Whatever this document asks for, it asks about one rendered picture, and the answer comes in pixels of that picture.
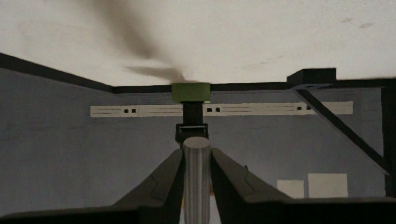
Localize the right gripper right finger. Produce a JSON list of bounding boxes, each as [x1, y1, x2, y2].
[[211, 148, 396, 224]]

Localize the grey metal peg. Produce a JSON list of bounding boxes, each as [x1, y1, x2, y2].
[[183, 137, 211, 224]]

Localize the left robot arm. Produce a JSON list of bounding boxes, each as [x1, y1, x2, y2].
[[175, 101, 209, 149]]

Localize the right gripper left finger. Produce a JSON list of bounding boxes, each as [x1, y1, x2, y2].
[[0, 149, 184, 224]]

